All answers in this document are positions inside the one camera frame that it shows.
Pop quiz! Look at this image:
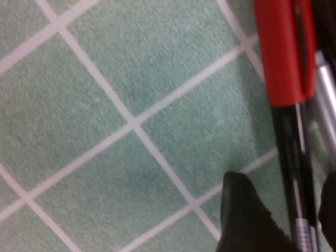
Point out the black pen with red cap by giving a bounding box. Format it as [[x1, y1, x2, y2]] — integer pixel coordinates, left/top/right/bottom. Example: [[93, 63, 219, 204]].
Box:
[[253, 0, 323, 252]]

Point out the silver clear gel pen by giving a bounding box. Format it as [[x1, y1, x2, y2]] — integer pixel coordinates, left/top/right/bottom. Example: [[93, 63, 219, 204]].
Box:
[[312, 51, 336, 170]]

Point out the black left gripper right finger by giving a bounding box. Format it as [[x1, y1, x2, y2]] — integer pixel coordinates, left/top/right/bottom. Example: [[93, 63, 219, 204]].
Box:
[[318, 171, 336, 238]]

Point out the white barcode marker black cap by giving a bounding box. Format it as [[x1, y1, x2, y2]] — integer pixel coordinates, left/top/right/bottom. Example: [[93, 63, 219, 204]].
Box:
[[311, 0, 336, 70]]

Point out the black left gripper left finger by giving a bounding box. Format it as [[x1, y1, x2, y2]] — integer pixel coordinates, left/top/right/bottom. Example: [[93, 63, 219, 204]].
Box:
[[215, 171, 299, 252]]

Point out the green checked tablecloth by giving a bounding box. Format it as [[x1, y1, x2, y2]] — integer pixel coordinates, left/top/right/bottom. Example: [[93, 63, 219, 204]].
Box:
[[0, 0, 336, 252]]

